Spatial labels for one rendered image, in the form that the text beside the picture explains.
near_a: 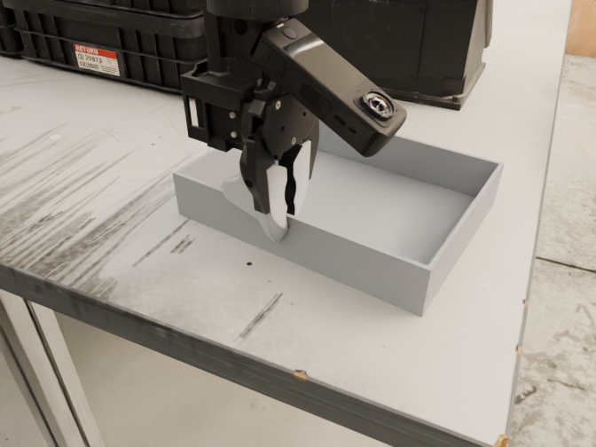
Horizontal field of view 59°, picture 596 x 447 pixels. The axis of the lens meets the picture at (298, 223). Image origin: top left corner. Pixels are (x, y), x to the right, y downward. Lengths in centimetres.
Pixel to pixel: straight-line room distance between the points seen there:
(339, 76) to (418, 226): 21
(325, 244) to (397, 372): 12
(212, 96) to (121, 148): 32
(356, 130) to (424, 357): 18
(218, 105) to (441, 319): 24
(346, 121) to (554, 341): 120
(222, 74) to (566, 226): 163
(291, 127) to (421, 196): 22
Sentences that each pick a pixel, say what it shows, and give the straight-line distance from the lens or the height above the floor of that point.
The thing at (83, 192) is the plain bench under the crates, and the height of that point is 70.
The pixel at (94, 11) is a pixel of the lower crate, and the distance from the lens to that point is 89.
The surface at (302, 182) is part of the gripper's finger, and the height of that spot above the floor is 77.
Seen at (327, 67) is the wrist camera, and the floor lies 89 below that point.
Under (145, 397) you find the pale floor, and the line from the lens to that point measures 130.
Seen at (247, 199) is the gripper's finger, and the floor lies 77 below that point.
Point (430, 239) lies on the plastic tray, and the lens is 52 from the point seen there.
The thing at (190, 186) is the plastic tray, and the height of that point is 74.
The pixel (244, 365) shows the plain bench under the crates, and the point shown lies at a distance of 42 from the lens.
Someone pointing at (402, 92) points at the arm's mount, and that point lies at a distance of 83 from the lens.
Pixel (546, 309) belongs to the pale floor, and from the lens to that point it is 158.
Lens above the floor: 101
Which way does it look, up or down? 36 degrees down
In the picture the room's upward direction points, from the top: straight up
